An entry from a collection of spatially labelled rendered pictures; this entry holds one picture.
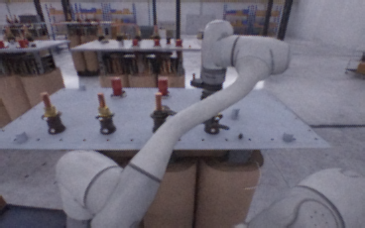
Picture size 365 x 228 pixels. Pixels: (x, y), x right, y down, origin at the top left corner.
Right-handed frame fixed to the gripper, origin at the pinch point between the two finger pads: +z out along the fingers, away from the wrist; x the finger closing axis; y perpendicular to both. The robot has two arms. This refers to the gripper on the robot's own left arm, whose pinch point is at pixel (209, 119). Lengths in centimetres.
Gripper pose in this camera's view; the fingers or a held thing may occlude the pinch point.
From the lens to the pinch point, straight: 79.7
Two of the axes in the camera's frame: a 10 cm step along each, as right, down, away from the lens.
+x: 4.6, -4.2, 7.8
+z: -0.1, 8.8, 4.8
